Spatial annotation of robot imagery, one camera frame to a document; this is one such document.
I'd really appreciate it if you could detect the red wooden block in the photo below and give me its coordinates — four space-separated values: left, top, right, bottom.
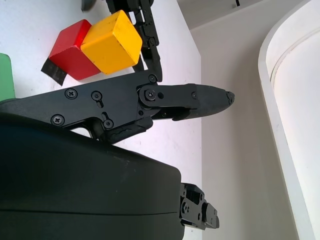
48 19 102 81

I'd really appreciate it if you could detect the black tape strip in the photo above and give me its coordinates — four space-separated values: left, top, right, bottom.
41 59 69 88

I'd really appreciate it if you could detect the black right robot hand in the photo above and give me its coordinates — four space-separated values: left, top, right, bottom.
0 72 236 240

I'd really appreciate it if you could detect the yellow wooden block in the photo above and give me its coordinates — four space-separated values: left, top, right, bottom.
80 9 143 75

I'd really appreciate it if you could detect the green wooden block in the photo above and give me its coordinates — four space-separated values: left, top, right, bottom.
0 52 16 102

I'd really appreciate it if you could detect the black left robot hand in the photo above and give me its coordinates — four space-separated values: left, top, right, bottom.
104 0 163 83

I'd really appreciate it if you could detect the white curved panel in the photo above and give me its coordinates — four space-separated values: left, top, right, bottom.
258 0 320 240

